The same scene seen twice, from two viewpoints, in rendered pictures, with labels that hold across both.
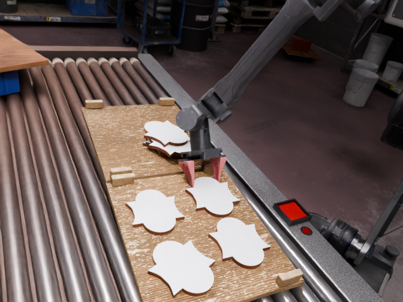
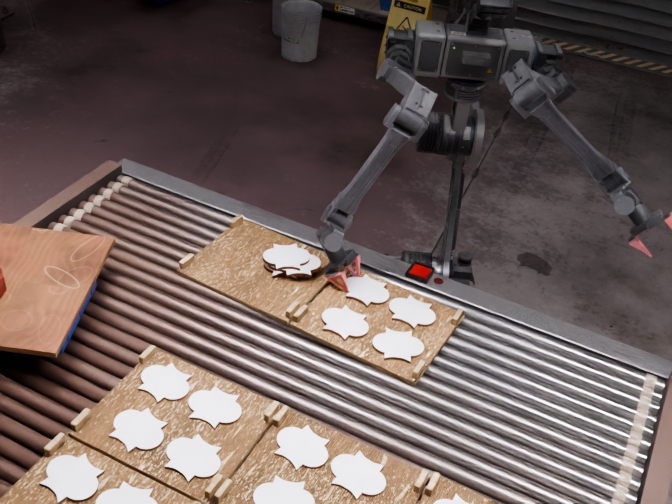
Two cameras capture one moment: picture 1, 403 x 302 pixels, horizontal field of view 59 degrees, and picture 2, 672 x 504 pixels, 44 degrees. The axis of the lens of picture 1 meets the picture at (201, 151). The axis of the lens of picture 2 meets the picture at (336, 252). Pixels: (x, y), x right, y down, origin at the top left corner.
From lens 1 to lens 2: 173 cm
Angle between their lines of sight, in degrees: 28
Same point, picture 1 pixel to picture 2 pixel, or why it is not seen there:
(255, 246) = (424, 309)
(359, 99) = (308, 50)
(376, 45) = not seen: outside the picture
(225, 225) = (395, 306)
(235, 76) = (357, 193)
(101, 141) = (239, 292)
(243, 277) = (433, 331)
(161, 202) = (343, 314)
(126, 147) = (264, 287)
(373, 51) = not seen: outside the picture
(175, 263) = (393, 346)
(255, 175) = (371, 256)
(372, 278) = not seen: hidden behind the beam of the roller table
